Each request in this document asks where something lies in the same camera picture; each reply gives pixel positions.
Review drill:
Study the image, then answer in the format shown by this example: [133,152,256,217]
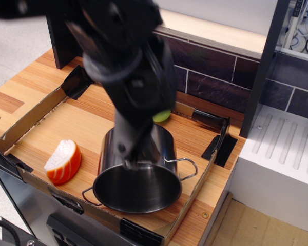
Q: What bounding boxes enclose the cardboard fence with black tape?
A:
[0,63,244,245]

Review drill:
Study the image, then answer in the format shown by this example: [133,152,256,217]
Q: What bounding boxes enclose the green toy apple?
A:
[153,110,171,123]

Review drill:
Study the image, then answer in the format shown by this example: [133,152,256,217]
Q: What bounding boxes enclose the dark left shelf post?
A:
[46,16,82,69]

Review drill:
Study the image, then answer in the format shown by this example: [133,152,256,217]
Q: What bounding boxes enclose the stainless steel metal pot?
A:
[89,125,198,214]

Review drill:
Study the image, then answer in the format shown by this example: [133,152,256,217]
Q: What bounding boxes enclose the white dish drying rack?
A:
[240,106,308,185]

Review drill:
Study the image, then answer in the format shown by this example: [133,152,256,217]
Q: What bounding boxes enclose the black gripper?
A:
[83,38,177,171]

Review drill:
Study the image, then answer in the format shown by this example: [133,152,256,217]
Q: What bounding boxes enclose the cables behind white frame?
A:
[282,0,308,56]

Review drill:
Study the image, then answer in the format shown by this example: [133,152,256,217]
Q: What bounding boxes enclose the dark grey vertical post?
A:
[240,0,290,138]

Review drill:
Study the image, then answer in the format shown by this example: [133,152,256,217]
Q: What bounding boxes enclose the orange salmon sushi toy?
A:
[44,139,81,185]

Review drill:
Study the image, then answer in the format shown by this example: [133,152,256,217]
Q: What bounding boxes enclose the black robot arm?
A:
[0,1,177,169]

